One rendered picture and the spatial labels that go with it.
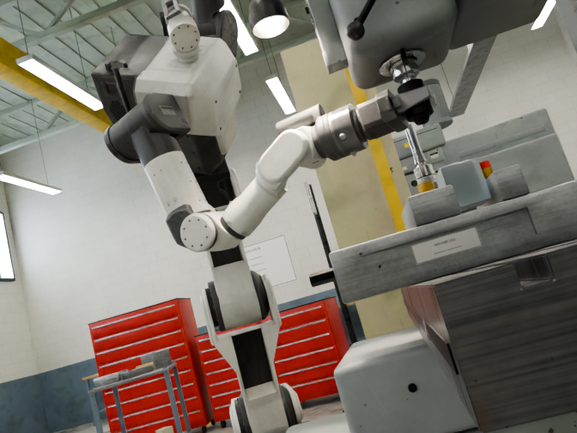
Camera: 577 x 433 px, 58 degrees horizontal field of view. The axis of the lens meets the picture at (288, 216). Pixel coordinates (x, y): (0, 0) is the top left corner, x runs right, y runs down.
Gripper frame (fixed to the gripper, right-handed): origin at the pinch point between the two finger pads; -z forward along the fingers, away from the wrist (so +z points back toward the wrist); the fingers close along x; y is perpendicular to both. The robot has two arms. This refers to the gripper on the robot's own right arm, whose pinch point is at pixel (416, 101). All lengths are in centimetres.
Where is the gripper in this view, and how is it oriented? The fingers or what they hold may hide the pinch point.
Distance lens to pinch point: 97.5
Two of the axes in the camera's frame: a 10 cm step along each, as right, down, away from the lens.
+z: -8.6, 3.2, 3.9
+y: 2.7, 9.5, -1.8
